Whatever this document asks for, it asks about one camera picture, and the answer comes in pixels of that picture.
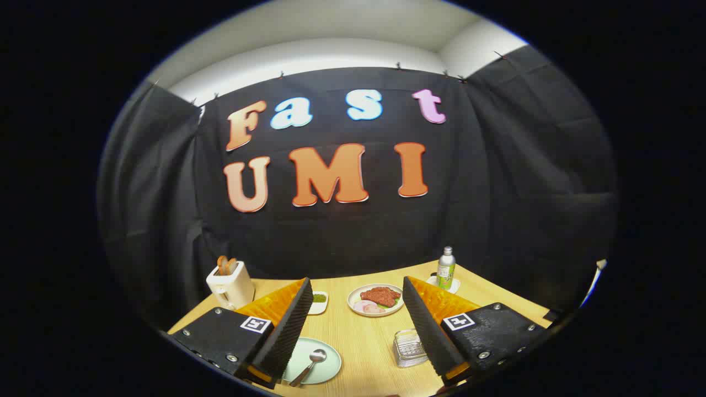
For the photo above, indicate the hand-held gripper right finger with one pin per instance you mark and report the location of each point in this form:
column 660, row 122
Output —
column 427, row 331

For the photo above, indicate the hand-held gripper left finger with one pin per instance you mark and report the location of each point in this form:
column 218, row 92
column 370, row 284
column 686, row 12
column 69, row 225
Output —
column 287, row 331

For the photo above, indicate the white divided tray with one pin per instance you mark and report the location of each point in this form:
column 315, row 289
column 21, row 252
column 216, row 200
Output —
column 319, row 307

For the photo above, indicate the white oval plate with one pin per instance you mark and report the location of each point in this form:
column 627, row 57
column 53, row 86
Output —
column 386, row 310

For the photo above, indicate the white square coaster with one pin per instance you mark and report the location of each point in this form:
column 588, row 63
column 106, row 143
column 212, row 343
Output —
column 455, row 285

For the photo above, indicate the red pink ham slice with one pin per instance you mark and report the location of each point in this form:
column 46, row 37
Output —
column 375, row 310

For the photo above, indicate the light blue plate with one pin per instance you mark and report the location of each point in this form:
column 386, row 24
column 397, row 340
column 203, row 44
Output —
column 325, row 372

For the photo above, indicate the brown steak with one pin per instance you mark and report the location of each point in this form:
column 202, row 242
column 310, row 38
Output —
column 381, row 296

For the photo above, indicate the silver bottle with green label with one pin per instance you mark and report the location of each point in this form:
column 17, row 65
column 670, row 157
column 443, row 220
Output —
column 445, row 270

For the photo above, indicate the white toaster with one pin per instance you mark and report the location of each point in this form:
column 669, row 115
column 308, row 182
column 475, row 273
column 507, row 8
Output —
column 234, row 289

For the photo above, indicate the pale pink ham slice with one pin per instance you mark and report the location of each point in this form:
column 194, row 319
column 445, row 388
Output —
column 363, row 305

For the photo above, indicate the brown toast slices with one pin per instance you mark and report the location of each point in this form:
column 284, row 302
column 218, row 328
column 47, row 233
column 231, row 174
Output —
column 226, row 266

